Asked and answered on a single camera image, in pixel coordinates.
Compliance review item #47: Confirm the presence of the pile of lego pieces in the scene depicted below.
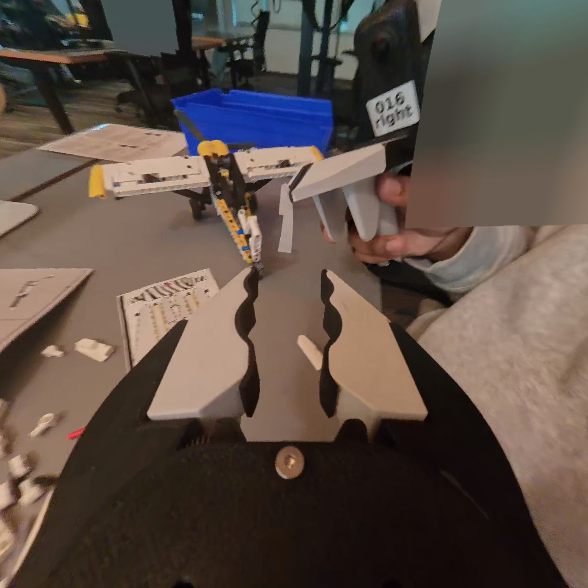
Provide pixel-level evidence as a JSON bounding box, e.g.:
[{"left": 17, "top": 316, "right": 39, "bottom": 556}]
[{"left": 0, "top": 400, "right": 56, "bottom": 575}]

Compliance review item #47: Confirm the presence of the wooden standing desk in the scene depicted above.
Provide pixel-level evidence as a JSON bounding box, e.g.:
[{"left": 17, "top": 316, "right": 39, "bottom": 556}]
[{"left": 296, "top": 0, "right": 350, "bottom": 97}]

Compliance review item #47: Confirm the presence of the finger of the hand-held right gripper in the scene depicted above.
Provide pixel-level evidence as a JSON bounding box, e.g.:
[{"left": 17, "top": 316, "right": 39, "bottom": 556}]
[
  {"left": 344, "top": 176, "right": 400, "bottom": 243},
  {"left": 288, "top": 144, "right": 387, "bottom": 244}
]

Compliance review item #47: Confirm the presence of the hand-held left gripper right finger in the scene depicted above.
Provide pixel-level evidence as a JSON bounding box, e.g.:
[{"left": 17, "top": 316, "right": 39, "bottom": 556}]
[{"left": 319, "top": 270, "right": 429, "bottom": 431}]

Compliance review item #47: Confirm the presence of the person's right forearm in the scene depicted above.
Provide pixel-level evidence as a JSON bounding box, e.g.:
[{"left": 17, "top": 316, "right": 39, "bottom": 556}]
[{"left": 404, "top": 225, "right": 538, "bottom": 295}]

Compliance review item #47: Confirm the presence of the white lego panel with hole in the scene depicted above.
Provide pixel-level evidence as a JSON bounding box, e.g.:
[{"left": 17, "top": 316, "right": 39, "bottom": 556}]
[{"left": 75, "top": 338, "right": 115, "bottom": 363}]

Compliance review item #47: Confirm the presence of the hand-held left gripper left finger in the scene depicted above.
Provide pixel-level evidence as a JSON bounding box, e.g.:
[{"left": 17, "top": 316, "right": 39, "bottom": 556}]
[{"left": 147, "top": 266, "right": 261, "bottom": 421}]

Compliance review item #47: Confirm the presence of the blue plastic bin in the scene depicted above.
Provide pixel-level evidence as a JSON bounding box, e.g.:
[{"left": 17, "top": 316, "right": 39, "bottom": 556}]
[{"left": 171, "top": 89, "right": 334, "bottom": 157}]

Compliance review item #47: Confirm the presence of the black office chair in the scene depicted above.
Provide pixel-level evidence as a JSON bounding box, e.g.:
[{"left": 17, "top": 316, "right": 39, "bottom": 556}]
[{"left": 225, "top": 9, "right": 272, "bottom": 90}]

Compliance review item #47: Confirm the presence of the person's right hand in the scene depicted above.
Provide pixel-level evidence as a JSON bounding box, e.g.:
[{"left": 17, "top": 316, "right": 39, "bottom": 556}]
[{"left": 322, "top": 175, "right": 474, "bottom": 266}]

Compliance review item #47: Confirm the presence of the zebra striped sticker strip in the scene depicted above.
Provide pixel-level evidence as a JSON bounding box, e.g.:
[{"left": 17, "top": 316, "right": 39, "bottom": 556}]
[{"left": 277, "top": 183, "right": 295, "bottom": 254}]

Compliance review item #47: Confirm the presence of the lego instruction booklet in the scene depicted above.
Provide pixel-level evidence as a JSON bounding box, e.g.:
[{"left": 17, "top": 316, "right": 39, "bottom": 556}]
[{"left": 0, "top": 268, "right": 94, "bottom": 352}]

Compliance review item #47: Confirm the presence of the person's grey hoodie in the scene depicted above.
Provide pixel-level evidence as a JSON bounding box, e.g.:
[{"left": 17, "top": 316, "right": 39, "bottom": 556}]
[{"left": 406, "top": 225, "right": 588, "bottom": 588}]

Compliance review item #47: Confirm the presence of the brown office desk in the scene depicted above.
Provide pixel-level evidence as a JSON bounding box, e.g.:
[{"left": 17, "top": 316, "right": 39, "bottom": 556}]
[{"left": 0, "top": 37, "right": 226, "bottom": 135}]

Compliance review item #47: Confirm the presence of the lego airplane model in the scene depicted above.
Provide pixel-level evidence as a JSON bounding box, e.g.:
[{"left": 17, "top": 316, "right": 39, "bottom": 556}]
[{"left": 89, "top": 110, "right": 324, "bottom": 276}]

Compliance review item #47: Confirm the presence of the zebra striped sticker sheet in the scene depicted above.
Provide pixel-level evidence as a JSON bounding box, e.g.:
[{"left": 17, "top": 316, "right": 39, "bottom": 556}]
[{"left": 117, "top": 269, "right": 220, "bottom": 368}]

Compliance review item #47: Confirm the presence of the tapered white lego panel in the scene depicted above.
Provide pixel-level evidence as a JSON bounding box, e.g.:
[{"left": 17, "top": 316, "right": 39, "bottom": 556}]
[{"left": 297, "top": 334, "right": 323, "bottom": 372}]

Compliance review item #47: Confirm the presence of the printed paper sheet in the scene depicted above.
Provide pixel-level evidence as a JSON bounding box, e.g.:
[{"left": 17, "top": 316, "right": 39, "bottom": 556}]
[{"left": 39, "top": 123, "right": 187, "bottom": 164}]

